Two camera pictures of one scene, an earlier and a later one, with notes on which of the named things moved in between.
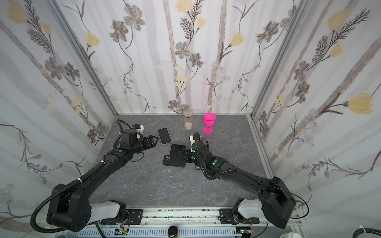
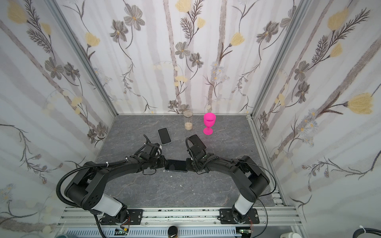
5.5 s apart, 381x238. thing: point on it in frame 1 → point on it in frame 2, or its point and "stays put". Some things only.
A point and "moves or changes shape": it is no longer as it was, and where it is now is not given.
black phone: x=178 y=150 → x=176 y=165
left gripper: x=146 y=140 → x=162 y=160
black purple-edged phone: x=164 y=136 stays put
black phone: x=164 y=136 stays put
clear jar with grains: x=188 y=117 stays put
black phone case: x=174 y=160 moves or changes shape
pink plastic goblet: x=209 y=119 stays put
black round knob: x=172 y=231 stays put
